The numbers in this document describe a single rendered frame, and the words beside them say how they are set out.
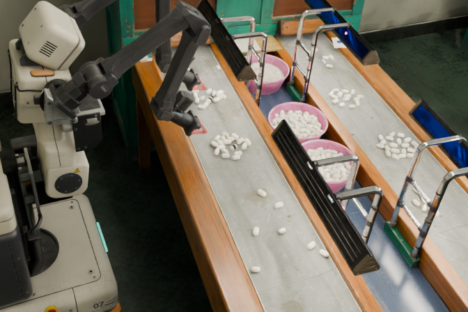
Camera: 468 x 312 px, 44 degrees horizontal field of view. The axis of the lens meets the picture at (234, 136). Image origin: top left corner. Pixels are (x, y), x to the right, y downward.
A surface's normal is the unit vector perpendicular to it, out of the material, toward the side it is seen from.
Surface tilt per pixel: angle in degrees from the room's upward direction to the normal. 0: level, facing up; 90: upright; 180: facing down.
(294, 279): 0
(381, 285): 0
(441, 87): 0
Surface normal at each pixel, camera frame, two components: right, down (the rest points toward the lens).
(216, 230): 0.07, -0.78
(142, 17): 0.33, 0.61
